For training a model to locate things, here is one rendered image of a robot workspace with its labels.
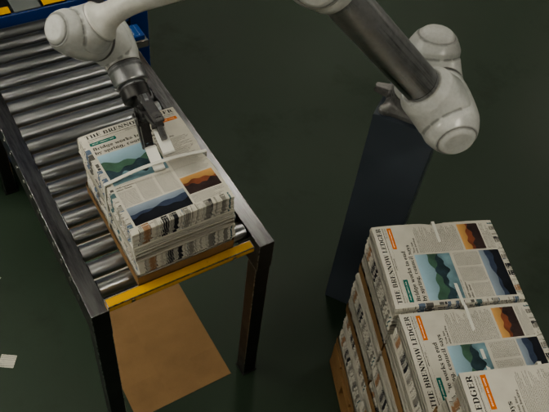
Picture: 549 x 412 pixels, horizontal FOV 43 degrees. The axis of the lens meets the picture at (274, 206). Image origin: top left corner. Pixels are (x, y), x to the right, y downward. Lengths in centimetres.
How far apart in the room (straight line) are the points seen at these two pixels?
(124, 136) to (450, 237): 97
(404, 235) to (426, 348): 36
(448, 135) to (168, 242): 76
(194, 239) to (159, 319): 98
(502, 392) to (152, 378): 145
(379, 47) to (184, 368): 148
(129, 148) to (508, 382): 110
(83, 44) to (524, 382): 123
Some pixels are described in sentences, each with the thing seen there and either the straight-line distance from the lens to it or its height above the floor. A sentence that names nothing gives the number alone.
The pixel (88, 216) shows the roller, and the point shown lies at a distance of 208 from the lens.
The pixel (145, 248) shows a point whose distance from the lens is 177.
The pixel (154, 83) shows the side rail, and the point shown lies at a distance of 245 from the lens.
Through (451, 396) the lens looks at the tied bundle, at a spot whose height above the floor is 96.
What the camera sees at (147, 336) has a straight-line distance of 274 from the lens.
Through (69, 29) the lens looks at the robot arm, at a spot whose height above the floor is 141.
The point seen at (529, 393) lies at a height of 107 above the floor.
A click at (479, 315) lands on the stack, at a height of 83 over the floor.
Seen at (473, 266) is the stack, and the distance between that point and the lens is 205.
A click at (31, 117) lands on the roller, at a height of 79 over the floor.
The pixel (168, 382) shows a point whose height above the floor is 0.
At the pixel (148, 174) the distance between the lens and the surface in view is 184.
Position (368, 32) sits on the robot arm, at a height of 145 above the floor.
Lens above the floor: 239
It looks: 50 degrees down
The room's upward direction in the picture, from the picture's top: 8 degrees clockwise
